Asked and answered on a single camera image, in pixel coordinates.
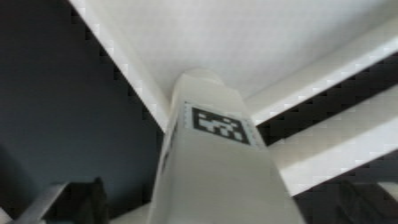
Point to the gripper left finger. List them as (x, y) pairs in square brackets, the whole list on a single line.
[(69, 204)]

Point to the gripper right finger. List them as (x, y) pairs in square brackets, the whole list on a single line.
[(366, 204)]

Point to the white desk top tray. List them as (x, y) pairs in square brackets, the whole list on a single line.
[(284, 46)]

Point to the white front fence bar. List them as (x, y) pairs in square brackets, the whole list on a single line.
[(337, 145)]

